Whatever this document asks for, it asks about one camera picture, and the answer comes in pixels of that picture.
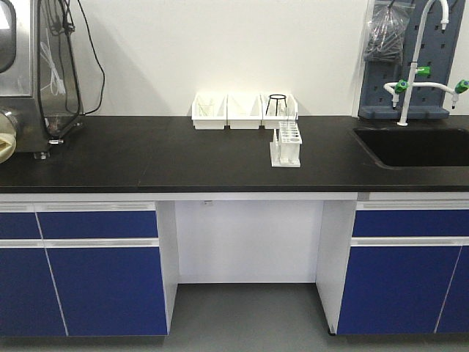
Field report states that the left white storage bin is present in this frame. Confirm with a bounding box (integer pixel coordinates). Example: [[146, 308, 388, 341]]
[[191, 92, 227, 130]]

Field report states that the stainless steel lab machine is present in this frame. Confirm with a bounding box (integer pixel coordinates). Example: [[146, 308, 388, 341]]
[[1, 0, 84, 161]]

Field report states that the blue cabinet unit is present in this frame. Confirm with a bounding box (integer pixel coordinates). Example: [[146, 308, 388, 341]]
[[1, 203, 169, 337], [336, 202, 468, 334]]

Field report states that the middle white storage bin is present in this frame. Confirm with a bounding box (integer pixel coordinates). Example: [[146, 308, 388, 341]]
[[227, 92, 262, 129]]

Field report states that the right white storage bin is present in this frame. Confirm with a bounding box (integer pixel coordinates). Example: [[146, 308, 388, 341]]
[[260, 92, 298, 129]]

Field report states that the right blue cabinet unit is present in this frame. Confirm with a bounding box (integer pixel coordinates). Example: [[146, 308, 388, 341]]
[[336, 202, 468, 334]]

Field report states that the black wire tripod stand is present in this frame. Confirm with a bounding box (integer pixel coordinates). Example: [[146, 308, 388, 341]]
[[265, 94, 287, 117]]

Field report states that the black power cable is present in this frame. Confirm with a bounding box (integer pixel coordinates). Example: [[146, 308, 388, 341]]
[[37, 0, 106, 141]]

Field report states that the black lab sink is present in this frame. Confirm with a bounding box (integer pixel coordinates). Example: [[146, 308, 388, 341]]
[[353, 128, 468, 168]]

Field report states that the large clear glass beaker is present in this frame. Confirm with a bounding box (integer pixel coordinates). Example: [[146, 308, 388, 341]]
[[197, 101, 215, 118]]

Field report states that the clear plastic bag of pegs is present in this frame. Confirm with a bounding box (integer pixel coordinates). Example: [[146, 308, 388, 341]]
[[363, 1, 416, 65]]

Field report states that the white storage bin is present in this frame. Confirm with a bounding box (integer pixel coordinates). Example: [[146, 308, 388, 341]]
[[260, 92, 298, 129], [227, 92, 262, 129], [191, 92, 227, 130]]

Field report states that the grey pegboard drying rack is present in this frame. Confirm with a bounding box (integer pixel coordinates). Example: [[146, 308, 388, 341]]
[[358, 1, 468, 121]]

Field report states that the white test tube rack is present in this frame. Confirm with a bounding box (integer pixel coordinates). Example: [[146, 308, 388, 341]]
[[270, 121, 302, 167]]

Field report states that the white gooseneck lab faucet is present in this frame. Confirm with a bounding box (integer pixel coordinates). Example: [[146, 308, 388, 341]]
[[383, 1, 468, 126]]

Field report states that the left blue cabinet unit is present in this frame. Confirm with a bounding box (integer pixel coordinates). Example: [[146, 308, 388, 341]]
[[1, 203, 169, 337]]

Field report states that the beige flexible hose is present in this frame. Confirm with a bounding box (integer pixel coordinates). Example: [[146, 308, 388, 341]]
[[0, 107, 18, 164]]

